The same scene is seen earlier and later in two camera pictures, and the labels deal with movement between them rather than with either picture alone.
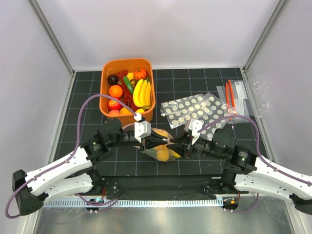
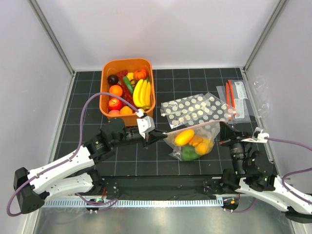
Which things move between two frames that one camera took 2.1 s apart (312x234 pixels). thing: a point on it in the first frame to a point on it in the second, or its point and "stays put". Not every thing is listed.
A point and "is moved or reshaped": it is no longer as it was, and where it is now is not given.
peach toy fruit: x=114 y=112 stays put
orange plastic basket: x=127 y=88 stays put
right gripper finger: x=181 y=148 to x=226 y=131
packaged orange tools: x=234 y=94 stays put
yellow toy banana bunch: x=142 y=93 stays put
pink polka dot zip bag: x=161 y=152 is moved or reshaped
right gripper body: x=203 y=147 to x=237 y=151
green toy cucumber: x=126 y=81 stays put
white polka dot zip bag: x=204 y=107 stays put
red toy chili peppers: x=127 y=98 stays put
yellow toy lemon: x=163 y=155 is moved or reshaped
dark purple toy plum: x=113 y=79 stays put
